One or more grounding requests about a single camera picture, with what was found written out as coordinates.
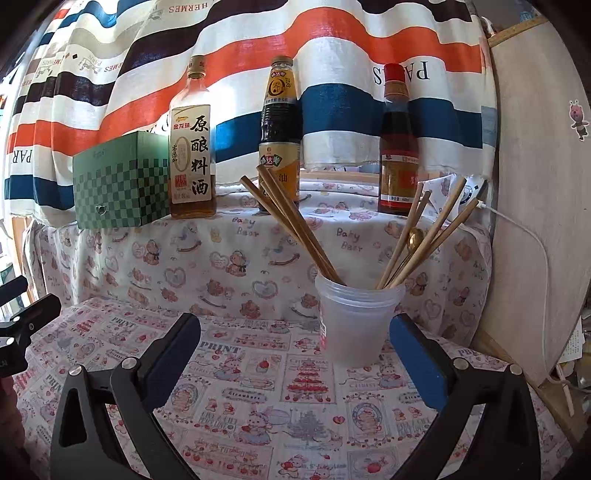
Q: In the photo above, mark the strawberry print tablecloth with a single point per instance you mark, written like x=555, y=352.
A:
x=286, y=378

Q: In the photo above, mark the white electric device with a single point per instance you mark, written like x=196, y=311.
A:
x=473, y=191

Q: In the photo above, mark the red cap sauce bottle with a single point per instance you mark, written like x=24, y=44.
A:
x=399, y=138

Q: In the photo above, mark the green checkered box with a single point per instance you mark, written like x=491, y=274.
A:
x=120, y=194

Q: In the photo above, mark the beige wooden board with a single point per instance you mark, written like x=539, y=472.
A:
x=531, y=138

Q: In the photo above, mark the wooden rail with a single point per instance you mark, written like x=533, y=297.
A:
x=332, y=176

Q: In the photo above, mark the dark oyster sauce bottle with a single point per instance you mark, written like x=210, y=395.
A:
x=279, y=115

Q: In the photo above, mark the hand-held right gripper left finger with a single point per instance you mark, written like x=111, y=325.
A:
x=175, y=350

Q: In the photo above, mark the gold metal spoon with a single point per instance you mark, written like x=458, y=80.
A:
x=417, y=239

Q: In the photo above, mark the cooking wine bottle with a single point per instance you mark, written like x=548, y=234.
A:
x=191, y=152

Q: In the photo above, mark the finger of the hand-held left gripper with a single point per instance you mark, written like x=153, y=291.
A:
x=14, y=290
x=37, y=314

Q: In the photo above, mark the translucent plastic cup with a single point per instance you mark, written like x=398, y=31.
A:
x=355, y=323

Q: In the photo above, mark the striped curtain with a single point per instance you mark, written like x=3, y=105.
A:
x=323, y=60

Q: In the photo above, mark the cartoon sticker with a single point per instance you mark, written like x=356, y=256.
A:
x=579, y=117

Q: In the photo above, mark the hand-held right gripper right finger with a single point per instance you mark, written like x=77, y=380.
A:
x=415, y=355

